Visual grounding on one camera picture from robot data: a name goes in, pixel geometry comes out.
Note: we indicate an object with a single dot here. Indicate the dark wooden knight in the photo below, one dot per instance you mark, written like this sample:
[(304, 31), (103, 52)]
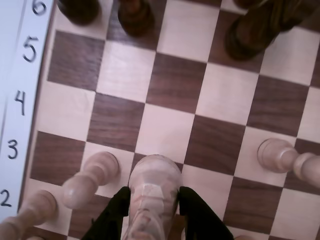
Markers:
[(250, 37)]

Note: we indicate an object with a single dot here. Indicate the light wooden knight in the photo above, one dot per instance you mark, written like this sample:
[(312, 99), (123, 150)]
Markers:
[(155, 180)]

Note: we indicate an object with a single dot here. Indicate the wooden chessboard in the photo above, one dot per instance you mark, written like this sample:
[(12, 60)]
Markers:
[(175, 87)]

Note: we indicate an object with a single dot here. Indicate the light wooden pawn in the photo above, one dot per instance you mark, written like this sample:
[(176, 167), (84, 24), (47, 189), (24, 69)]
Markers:
[(35, 207), (100, 167), (275, 155)]

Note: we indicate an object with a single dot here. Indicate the dark wooden bishop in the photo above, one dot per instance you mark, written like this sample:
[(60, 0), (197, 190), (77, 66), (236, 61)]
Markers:
[(77, 12)]

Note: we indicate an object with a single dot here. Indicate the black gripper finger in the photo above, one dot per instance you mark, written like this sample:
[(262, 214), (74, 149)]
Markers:
[(110, 220), (202, 220)]

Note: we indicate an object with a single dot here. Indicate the white number label strip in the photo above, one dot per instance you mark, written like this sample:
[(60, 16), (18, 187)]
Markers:
[(25, 75)]

